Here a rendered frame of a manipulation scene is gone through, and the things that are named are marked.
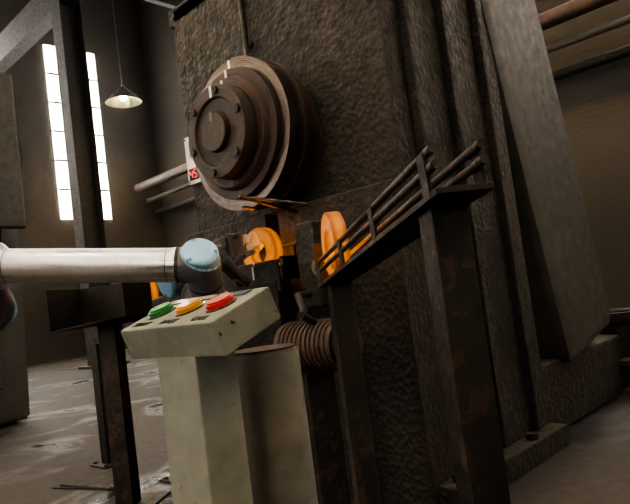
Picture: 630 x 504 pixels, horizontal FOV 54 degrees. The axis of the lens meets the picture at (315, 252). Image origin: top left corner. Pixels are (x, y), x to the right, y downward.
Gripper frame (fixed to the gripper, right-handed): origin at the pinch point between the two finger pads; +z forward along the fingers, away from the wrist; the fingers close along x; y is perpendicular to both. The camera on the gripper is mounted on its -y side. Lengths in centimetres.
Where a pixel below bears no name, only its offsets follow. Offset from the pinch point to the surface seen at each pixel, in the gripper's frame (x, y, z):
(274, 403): -69, -14, -68
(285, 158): -19.2, 23.0, 2.7
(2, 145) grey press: 265, 90, 50
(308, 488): -70, -28, -68
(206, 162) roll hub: 7.2, 29.6, -3.7
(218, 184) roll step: 7.9, 22.1, -1.5
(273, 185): -12.9, 16.8, 0.9
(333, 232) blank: -53, 4, -25
